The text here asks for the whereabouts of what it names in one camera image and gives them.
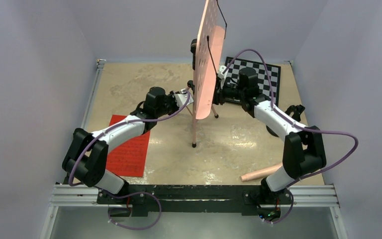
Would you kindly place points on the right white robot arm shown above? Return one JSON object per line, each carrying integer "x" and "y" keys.
{"x": 303, "y": 146}

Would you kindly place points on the black microphone desk stand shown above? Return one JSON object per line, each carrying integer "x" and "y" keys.
{"x": 294, "y": 111}

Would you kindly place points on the black white checkerboard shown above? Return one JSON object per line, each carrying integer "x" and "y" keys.
{"x": 232, "y": 78}

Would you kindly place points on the aluminium table frame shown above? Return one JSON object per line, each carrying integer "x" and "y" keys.
{"x": 224, "y": 147}

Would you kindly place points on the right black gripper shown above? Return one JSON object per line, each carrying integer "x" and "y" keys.
{"x": 218, "y": 97}

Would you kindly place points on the red sheet music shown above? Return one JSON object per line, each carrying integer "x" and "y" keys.
{"x": 128, "y": 159}

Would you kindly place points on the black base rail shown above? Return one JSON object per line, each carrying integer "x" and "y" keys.
{"x": 242, "y": 199}

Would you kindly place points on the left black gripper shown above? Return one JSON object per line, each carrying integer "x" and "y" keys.
{"x": 172, "y": 98}

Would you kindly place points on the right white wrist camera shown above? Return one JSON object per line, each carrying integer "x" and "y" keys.
{"x": 222, "y": 73}

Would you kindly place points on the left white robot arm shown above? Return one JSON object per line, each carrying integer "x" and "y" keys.
{"x": 86, "y": 159}

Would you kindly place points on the pink tripod music stand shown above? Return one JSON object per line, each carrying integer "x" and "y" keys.
{"x": 207, "y": 52}

